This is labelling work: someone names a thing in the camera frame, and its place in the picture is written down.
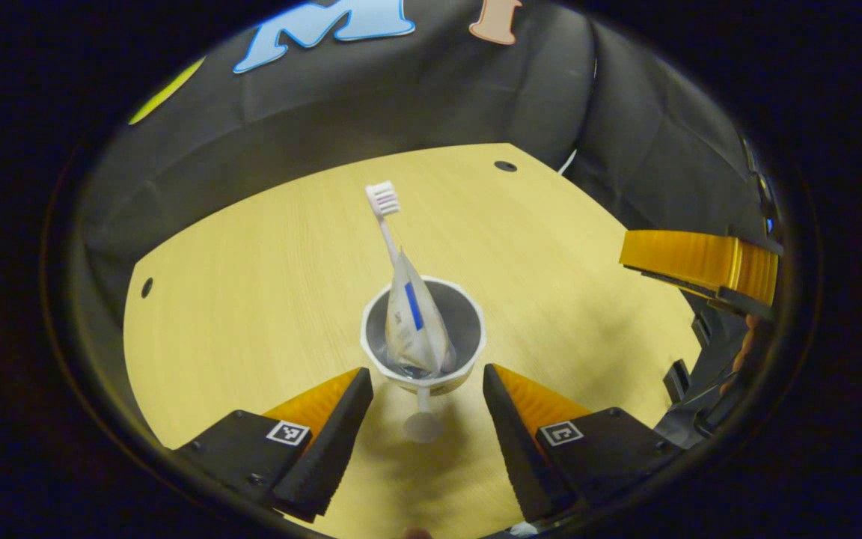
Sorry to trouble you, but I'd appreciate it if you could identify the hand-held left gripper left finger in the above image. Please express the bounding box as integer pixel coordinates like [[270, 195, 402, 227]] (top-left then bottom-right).
[[173, 367, 376, 523]]

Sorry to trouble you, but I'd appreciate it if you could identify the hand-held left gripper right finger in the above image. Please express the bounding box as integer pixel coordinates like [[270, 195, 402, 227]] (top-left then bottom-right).
[[482, 364, 682, 523]]

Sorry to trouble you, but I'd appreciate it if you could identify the white cup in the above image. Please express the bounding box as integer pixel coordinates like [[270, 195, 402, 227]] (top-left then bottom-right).
[[360, 275, 488, 444]]

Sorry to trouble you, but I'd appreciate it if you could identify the white toothpaste tube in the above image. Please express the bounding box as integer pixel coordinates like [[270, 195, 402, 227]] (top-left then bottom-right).
[[385, 249, 456, 377]]

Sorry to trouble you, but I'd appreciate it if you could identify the white toothbrush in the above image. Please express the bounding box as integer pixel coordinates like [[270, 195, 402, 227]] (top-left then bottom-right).
[[365, 181, 402, 270]]

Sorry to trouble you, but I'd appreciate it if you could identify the black backdrop cloth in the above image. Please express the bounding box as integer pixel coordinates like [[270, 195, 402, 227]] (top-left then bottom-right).
[[72, 0, 783, 450]]

